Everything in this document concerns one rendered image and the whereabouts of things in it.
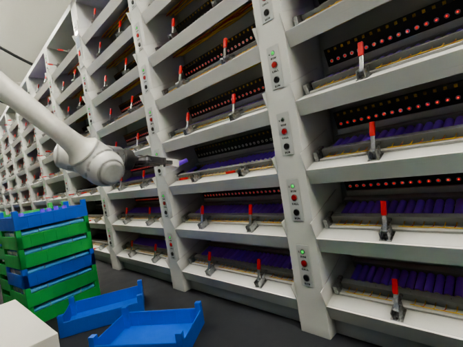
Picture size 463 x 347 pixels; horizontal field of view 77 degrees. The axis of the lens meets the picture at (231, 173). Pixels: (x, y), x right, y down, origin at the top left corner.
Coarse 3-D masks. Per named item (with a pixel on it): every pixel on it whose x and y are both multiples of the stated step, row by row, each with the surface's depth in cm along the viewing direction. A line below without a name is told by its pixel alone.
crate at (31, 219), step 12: (84, 204) 142; (0, 216) 130; (12, 216) 118; (24, 216) 121; (36, 216) 125; (48, 216) 129; (60, 216) 132; (72, 216) 137; (0, 228) 129; (12, 228) 120; (24, 228) 121
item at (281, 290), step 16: (192, 256) 134; (208, 256) 121; (224, 256) 125; (240, 256) 120; (256, 256) 115; (272, 256) 111; (288, 256) 108; (192, 272) 127; (208, 272) 119; (224, 272) 118; (240, 272) 112; (256, 272) 109; (272, 272) 103; (288, 272) 98; (224, 288) 115; (240, 288) 107; (256, 288) 101; (272, 288) 97; (288, 288) 94; (288, 304) 93
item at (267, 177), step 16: (272, 144) 109; (192, 160) 142; (272, 160) 87; (176, 176) 132; (208, 176) 118; (224, 176) 109; (256, 176) 94; (272, 176) 90; (176, 192) 129; (192, 192) 121
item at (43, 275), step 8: (88, 256) 140; (64, 264) 132; (72, 264) 134; (80, 264) 137; (88, 264) 140; (8, 272) 129; (24, 272) 119; (40, 272) 124; (48, 272) 126; (56, 272) 129; (64, 272) 131; (8, 280) 130; (16, 280) 124; (24, 280) 119; (32, 280) 121; (40, 280) 123; (48, 280) 126; (24, 288) 119
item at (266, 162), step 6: (246, 162) 105; (252, 162) 101; (258, 162) 99; (264, 162) 97; (270, 162) 95; (216, 168) 115; (222, 168) 112; (228, 168) 109; (234, 168) 107; (252, 168) 100; (258, 168) 97; (264, 168) 96; (180, 174) 132; (186, 174) 128; (204, 174) 119; (216, 174) 112
